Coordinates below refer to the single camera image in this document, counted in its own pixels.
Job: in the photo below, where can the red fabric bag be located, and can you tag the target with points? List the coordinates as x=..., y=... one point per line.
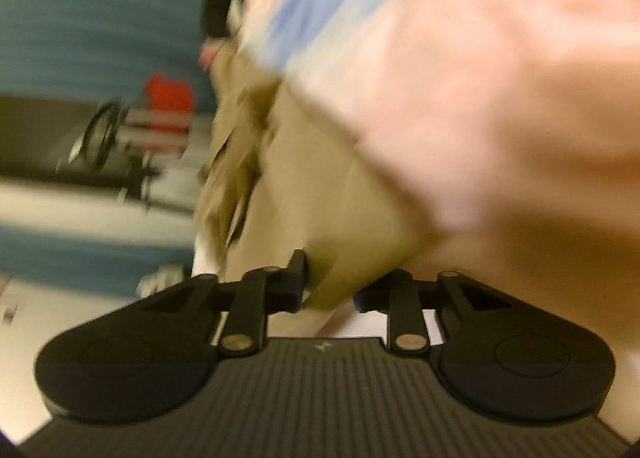
x=171, y=103

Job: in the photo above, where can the blue curtain left panel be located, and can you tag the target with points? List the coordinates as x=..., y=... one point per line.
x=84, y=264

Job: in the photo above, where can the blue curtain right panel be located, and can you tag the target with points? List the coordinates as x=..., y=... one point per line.
x=100, y=49

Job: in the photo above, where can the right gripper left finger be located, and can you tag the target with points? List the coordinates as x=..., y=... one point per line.
x=249, y=303

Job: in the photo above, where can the beige trench coat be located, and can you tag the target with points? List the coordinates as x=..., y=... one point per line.
x=283, y=176

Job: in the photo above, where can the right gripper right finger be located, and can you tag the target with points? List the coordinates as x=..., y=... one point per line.
x=396, y=296

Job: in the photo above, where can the blue curtain panel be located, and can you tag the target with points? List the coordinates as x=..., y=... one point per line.
x=100, y=49
x=84, y=264

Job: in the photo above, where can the silver folding exercise bike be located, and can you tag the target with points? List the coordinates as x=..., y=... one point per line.
x=155, y=149

